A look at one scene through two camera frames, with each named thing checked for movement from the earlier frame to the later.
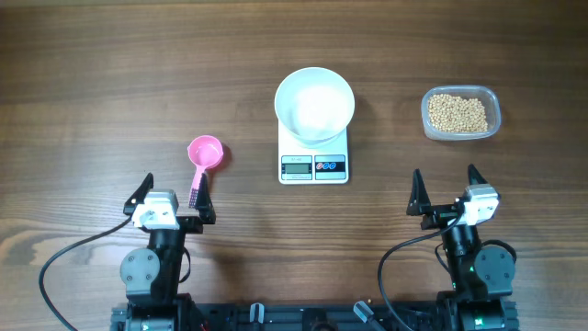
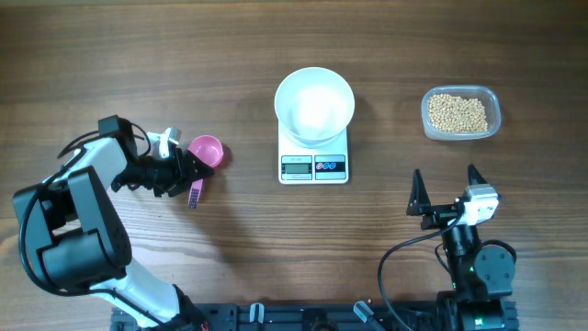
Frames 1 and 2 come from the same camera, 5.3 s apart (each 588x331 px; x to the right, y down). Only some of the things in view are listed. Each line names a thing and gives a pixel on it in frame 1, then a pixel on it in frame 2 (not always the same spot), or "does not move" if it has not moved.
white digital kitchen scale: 300,165 does not move
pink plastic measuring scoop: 205,153 does not move
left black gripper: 192,225 to 183,173
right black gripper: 419,198 does not move
